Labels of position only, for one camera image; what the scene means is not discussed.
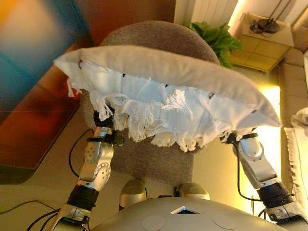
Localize small black cord bundle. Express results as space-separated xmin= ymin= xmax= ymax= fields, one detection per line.
xmin=249 ymin=18 xmax=262 ymax=34

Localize silver right robot leg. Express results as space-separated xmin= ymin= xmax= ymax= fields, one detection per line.
xmin=173 ymin=182 xmax=210 ymax=201

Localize beige side table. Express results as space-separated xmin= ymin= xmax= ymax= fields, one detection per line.
xmin=228 ymin=12 xmax=295 ymax=73

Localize silver robot torso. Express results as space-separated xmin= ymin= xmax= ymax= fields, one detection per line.
xmin=91 ymin=196 xmax=288 ymax=231

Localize blue orange wall picture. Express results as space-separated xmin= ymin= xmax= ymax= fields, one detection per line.
xmin=0 ymin=0 xmax=91 ymax=123

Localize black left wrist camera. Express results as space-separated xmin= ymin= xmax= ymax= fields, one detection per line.
xmin=105 ymin=134 xmax=125 ymax=147

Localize white fringed cushion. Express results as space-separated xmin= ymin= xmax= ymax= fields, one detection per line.
xmin=52 ymin=44 xmax=282 ymax=154

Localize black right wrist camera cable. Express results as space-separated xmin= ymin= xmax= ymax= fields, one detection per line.
xmin=237 ymin=166 xmax=263 ymax=202

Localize silver robot leg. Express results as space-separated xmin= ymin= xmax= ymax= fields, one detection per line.
xmin=119 ymin=178 xmax=148 ymax=212
xmin=173 ymin=182 xmax=210 ymax=201

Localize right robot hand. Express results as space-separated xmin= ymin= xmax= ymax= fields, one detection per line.
xmin=219 ymin=130 xmax=243 ymax=146

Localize long black cable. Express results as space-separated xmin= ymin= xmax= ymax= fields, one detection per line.
xmin=0 ymin=199 xmax=60 ymax=215

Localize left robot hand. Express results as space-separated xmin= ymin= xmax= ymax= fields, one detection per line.
xmin=93 ymin=109 xmax=115 ymax=129

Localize grey-brown upholstered armchair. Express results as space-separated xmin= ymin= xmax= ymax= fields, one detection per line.
xmin=79 ymin=20 xmax=221 ymax=185

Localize red-brown wooden cabinet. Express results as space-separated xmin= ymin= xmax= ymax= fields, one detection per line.
xmin=0 ymin=43 xmax=84 ymax=170

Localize cream fringed throw blanket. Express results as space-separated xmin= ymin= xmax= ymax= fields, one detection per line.
xmin=283 ymin=127 xmax=308 ymax=210

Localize white pillow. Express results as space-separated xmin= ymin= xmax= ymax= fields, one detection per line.
xmin=290 ymin=107 xmax=308 ymax=128

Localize beige sofa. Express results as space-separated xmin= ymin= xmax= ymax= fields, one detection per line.
xmin=276 ymin=13 xmax=308 ymax=135

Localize green leafy plant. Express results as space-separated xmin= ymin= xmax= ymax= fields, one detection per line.
xmin=184 ymin=21 xmax=244 ymax=70

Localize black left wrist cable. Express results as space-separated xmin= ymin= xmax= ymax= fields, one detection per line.
xmin=68 ymin=129 xmax=93 ymax=178

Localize white pleated curtain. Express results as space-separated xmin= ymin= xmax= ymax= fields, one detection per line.
xmin=174 ymin=0 xmax=239 ymax=26

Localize silver left robot leg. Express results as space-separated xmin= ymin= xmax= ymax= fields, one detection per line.
xmin=119 ymin=178 xmax=148 ymax=212

